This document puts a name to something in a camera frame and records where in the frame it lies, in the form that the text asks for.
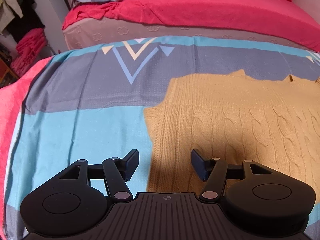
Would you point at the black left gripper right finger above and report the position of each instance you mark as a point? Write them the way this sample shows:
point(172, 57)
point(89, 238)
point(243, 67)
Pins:
point(255, 198)

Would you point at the red folded clothes pile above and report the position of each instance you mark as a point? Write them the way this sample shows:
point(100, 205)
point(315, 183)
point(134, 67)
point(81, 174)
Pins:
point(28, 48)

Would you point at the pink red blanket under sheet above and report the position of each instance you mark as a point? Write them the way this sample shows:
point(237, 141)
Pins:
point(12, 97)

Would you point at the dark hanging clothes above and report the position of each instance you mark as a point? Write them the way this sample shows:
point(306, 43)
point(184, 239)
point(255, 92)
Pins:
point(18, 17)

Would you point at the tan cable-knit cardigan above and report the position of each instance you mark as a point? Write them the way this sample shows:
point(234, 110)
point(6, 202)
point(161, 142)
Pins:
point(234, 117)

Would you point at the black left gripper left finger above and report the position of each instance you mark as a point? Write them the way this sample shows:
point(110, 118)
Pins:
point(78, 198)

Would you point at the blue grey patterned bedsheet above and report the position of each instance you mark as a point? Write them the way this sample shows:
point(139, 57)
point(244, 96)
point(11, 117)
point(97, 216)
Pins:
point(88, 103)

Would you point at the red bed cover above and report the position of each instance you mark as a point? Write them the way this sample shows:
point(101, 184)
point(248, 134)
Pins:
point(279, 18)

